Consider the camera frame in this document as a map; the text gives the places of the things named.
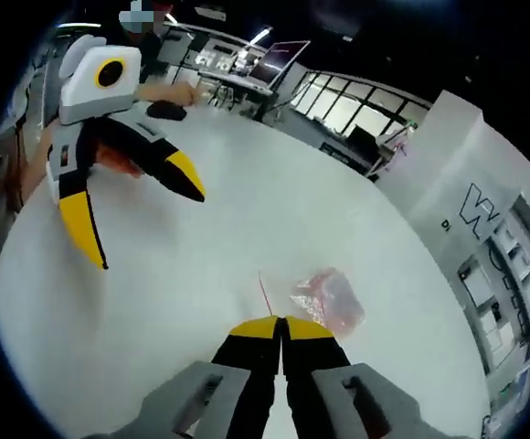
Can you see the grey counter with dark label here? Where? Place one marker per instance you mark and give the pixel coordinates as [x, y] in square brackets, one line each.
[338, 153]

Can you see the person's left hand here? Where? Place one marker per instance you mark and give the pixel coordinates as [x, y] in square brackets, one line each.
[116, 160]

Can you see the white lettered partition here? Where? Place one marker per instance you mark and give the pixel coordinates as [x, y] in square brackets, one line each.
[452, 160]

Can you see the grey metal shelving unit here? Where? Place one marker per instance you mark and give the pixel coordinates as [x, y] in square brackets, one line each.
[516, 283]

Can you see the silver computer monitor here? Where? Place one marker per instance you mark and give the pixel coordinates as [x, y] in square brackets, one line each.
[283, 57]

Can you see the black framed window row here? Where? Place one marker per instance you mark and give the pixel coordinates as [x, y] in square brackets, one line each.
[361, 98]

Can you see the clear resealable bag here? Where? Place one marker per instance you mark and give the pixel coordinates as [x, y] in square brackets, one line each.
[333, 302]

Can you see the pink white hanging cloth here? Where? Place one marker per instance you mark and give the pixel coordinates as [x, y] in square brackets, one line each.
[402, 142]

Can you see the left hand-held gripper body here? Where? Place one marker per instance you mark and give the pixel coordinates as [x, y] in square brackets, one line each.
[82, 89]

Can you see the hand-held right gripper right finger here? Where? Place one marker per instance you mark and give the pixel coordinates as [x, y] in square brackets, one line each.
[310, 361]

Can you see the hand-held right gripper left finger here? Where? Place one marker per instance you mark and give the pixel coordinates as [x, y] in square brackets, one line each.
[246, 352]

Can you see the black computer mouse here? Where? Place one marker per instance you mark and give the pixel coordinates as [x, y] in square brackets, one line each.
[166, 110]

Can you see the white computer desk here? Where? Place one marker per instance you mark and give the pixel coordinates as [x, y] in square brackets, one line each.
[237, 81]

